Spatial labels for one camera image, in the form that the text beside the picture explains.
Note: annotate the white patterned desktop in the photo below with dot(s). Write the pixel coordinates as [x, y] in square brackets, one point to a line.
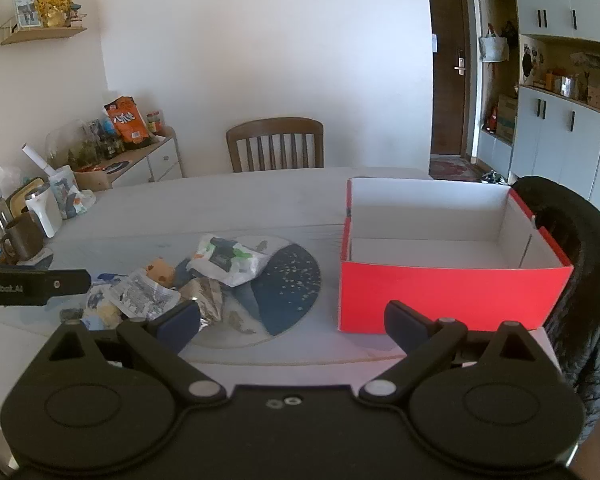
[230, 200]

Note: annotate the small photo frame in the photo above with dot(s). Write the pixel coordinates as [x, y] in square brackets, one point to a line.
[27, 12]

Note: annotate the brown mug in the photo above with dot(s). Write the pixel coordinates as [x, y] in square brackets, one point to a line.
[22, 240]

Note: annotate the red lidded jar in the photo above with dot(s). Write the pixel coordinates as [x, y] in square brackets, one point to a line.
[154, 121]

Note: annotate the white printed flat packet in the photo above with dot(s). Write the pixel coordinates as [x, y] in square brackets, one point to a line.
[142, 295]

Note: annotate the grey hanging bag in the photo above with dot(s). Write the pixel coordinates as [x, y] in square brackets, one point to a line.
[495, 46]

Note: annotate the red toy figure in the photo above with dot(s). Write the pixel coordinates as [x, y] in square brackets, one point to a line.
[491, 117]

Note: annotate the white wooden side cabinet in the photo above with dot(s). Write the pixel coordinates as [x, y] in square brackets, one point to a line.
[150, 162]

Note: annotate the patterned door rug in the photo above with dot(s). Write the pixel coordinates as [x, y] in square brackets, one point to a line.
[452, 167]

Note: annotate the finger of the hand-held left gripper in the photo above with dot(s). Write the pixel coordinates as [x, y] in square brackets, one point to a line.
[67, 282]

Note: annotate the black jacket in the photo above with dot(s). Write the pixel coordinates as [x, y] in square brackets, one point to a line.
[580, 280]

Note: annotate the white green snack packet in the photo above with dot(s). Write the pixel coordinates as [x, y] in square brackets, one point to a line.
[230, 260]

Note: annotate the orange spotted pig toy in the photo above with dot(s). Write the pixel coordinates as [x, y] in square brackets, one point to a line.
[161, 271]

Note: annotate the red cardboard box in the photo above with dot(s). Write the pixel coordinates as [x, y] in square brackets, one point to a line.
[445, 285]

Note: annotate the white wall cabinet unit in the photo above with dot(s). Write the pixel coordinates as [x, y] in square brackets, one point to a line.
[555, 125]

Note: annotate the white plastic bag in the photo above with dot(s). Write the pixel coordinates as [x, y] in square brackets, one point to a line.
[84, 202]

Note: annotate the yellow flower ornament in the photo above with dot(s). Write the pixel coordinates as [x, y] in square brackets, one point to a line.
[55, 2]

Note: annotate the brown cardboard carton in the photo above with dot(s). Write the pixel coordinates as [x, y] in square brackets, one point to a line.
[506, 117]

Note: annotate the brown wooden chair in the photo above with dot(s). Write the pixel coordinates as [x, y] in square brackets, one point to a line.
[275, 145]

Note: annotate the wooden wall shelf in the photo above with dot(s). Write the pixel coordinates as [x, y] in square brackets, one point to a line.
[45, 34]

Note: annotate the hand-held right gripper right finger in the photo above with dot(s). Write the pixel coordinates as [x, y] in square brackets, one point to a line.
[405, 325]

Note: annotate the silver foil packet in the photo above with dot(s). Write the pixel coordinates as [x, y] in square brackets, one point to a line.
[209, 302]

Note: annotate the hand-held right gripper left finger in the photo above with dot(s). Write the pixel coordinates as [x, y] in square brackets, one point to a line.
[180, 325]

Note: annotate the white paper roll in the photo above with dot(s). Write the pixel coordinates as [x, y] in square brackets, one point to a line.
[37, 159]

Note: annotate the white pitcher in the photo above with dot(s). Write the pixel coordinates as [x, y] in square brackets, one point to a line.
[45, 210]

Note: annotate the orange snack bag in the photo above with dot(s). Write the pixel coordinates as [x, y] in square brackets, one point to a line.
[127, 125]

